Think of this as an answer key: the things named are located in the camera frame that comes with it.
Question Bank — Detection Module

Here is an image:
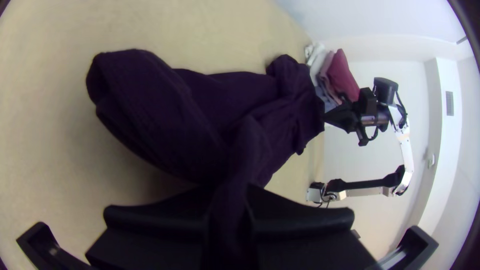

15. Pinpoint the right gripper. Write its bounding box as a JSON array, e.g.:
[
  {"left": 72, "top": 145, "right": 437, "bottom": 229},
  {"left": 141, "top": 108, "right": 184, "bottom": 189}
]
[{"left": 352, "top": 88, "right": 389, "bottom": 147}]

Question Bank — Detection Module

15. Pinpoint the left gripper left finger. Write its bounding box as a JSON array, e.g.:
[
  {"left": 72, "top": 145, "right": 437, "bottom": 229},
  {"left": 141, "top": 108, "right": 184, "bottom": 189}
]
[{"left": 85, "top": 187, "right": 217, "bottom": 270}]

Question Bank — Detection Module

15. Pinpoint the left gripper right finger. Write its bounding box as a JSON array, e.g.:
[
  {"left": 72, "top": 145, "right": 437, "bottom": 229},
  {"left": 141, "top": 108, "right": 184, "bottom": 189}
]
[{"left": 248, "top": 183, "right": 382, "bottom": 270}]

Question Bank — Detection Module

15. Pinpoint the black t-shirt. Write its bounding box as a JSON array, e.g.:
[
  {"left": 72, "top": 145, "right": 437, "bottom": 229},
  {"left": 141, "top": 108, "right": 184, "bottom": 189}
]
[{"left": 85, "top": 48, "right": 326, "bottom": 270}]

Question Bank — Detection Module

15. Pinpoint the pile of folded clothes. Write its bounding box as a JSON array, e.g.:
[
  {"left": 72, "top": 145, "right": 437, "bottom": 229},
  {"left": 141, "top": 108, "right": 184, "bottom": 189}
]
[{"left": 304, "top": 42, "right": 362, "bottom": 113}]

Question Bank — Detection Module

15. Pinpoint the black cable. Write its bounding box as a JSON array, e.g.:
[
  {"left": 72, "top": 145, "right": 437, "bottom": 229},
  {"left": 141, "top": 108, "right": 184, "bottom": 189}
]
[{"left": 314, "top": 183, "right": 338, "bottom": 209}]

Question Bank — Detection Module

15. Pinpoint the wall vent grille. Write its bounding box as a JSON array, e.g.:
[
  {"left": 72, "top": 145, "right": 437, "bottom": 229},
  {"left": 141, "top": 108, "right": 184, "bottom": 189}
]
[{"left": 445, "top": 91, "right": 455, "bottom": 117}]

